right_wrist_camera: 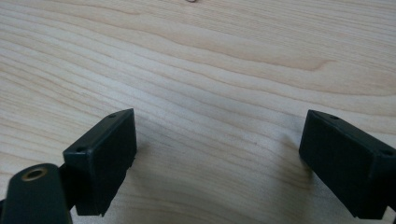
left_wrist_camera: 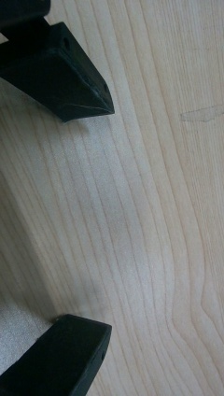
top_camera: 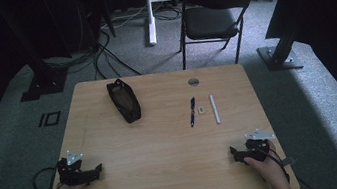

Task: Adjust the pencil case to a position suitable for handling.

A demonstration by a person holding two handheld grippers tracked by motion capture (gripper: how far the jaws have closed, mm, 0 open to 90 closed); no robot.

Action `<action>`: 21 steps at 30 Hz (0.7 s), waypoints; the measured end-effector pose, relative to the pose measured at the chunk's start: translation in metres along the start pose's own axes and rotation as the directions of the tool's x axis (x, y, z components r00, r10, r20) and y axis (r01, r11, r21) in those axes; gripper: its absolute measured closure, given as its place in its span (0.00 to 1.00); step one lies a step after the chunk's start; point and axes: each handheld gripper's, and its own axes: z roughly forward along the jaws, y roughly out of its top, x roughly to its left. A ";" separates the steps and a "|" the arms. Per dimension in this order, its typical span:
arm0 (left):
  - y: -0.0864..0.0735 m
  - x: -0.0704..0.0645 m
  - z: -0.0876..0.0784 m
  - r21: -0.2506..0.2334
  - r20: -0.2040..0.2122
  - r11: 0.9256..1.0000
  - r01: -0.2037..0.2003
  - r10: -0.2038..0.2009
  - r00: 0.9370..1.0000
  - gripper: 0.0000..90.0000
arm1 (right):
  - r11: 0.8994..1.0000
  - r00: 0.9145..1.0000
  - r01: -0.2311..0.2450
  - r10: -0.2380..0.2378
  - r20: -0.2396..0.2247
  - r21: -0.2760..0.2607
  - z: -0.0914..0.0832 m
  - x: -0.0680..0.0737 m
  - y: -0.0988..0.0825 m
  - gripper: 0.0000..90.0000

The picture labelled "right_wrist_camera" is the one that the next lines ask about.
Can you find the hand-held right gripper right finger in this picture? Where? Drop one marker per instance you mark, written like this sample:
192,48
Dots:
351,168

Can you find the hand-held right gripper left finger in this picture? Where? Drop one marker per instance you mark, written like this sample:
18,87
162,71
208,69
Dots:
102,161

